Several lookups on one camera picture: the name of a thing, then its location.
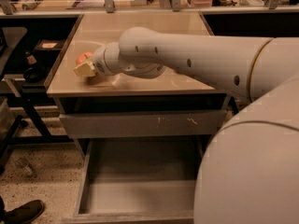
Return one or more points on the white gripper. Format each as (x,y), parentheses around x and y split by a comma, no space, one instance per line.
(99,62)

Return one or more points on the red apple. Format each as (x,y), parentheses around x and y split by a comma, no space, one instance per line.
(83,57)

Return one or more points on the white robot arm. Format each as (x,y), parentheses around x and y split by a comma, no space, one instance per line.
(249,173)

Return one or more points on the grey drawer cabinet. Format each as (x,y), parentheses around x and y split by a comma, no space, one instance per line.
(170,92)

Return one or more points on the closed grey top drawer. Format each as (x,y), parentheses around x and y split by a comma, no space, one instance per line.
(140,124)

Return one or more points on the open grey middle drawer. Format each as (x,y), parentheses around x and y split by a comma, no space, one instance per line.
(147,180)

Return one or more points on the black round object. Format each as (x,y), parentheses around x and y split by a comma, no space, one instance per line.
(34,74)

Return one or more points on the dark shoe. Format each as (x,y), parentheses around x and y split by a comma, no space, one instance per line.
(24,214)

